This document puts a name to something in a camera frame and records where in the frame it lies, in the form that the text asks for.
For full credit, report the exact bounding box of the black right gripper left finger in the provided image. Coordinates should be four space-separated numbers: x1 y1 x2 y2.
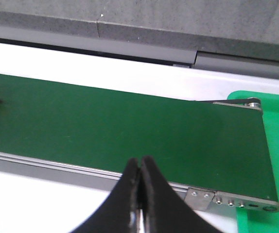
73 158 139 233

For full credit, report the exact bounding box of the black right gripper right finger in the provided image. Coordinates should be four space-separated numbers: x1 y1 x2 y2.
139 156 220 233

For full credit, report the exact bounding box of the aluminium conveyor frame rail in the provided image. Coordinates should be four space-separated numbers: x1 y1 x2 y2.
0 152 279 213

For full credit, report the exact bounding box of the grey stone-look table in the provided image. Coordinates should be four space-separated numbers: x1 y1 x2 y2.
0 0 279 79

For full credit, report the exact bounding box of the green conveyor belt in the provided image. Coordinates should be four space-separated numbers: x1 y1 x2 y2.
0 75 278 201

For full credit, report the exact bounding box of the green plastic bin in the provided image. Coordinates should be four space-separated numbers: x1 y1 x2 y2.
228 91 279 233

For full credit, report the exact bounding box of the metal mounting bracket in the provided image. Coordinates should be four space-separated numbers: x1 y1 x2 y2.
184 187 215 211

